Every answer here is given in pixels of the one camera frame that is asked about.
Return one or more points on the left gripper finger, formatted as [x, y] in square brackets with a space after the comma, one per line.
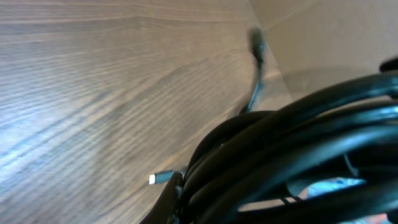
[167, 209]

